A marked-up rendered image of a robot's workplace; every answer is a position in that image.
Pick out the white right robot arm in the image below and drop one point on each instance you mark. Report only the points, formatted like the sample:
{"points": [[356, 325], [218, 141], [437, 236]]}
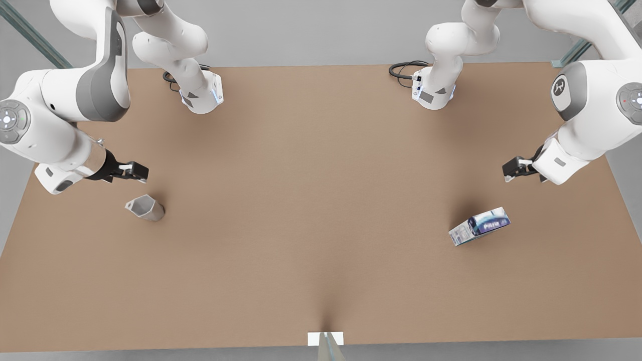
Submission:
{"points": [[60, 95]]}

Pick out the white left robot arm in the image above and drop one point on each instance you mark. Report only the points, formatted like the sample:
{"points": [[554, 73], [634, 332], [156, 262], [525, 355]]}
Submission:
{"points": [[592, 100]]}

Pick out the grey hexagonal cup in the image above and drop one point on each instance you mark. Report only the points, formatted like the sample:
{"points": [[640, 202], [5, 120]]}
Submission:
{"points": [[145, 208]]}

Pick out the blue and white box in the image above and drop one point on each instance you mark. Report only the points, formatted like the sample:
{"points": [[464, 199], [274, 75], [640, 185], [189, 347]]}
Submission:
{"points": [[480, 225]]}

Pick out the silver frame post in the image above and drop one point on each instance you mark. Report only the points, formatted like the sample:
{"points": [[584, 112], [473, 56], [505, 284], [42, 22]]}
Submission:
{"points": [[584, 47], [328, 346], [35, 37]]}

